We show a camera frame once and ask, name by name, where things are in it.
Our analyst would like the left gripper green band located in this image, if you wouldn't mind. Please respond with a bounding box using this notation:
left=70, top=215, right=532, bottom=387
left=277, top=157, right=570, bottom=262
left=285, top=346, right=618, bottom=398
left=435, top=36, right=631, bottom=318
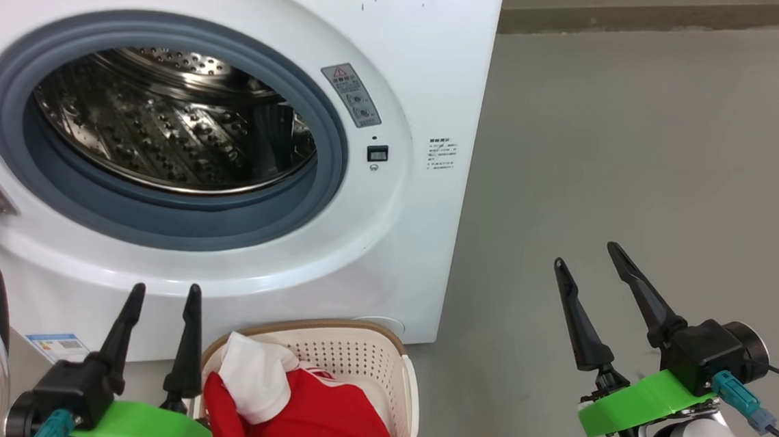
left=69, top=276, right=224, bottom=437

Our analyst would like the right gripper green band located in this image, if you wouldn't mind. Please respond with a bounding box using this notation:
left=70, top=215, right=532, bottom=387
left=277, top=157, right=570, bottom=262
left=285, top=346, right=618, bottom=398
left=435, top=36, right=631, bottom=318
left=541, top=237, right=731, bottom=437

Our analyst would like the red garment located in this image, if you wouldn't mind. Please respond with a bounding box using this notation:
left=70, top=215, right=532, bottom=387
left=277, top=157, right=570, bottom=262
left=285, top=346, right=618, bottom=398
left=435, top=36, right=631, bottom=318
left=200, top=360, right=400, bottom=437

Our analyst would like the cream perforated laundry basket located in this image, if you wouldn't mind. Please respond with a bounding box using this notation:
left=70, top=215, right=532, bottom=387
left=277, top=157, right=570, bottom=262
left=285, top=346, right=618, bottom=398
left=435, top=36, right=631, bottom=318
left=195, top=310, right=426, bottom=437

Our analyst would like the white washing machine body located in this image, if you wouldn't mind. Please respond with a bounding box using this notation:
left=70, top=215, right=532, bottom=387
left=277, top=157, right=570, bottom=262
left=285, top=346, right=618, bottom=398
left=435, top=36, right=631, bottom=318
left=0, top=0, right=505, bottom=390

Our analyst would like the blue energy label sticker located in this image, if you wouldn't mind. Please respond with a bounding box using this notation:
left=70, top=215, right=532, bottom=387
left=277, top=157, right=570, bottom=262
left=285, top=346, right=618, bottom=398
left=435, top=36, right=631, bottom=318
left=23, top=330, right=93, bottom=366

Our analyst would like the grey warning sticker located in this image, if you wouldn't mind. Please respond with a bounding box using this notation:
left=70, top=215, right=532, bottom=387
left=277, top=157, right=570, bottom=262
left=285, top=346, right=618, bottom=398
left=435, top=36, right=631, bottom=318
left=317, top=62, right=386, bottom=129

